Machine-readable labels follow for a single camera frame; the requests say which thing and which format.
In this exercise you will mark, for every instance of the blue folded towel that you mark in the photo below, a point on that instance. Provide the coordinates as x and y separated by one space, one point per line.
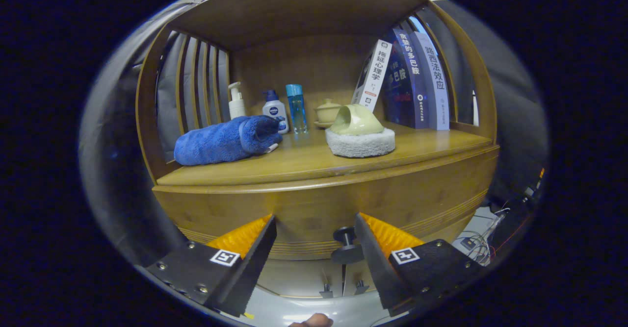
216 140

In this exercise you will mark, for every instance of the clear blue bottle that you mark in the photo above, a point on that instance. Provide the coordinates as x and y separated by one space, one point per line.
296 109

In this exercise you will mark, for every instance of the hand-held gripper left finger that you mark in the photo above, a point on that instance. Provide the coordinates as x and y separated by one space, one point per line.
255 268

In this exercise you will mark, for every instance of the white bottle with blue cap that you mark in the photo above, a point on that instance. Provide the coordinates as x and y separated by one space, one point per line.
274 109

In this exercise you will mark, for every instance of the pale grey-blue book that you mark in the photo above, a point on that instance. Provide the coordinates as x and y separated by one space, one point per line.
434 82

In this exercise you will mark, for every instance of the cream lidded teacup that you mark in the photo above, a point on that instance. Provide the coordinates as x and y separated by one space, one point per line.
326 113

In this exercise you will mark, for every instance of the white pump bottle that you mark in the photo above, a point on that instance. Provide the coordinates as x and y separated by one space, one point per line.
237 107

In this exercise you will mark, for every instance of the wooden cabinet door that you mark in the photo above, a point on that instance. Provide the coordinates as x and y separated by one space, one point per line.
353 274
294 278

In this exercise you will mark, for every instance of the wooden countertop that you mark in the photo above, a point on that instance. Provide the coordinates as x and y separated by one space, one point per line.
304 160

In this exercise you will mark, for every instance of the green scrub brush white pad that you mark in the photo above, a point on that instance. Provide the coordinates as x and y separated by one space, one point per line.
360 143

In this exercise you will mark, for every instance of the white book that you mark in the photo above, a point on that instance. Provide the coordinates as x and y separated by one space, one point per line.
375 74

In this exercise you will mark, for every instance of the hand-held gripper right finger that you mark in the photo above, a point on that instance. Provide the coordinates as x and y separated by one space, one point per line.
375 268

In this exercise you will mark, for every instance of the dark blue book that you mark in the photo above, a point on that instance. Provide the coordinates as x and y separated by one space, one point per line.
409 72

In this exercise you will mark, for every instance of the wooden cabinet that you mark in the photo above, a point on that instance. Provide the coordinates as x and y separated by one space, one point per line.
304 67

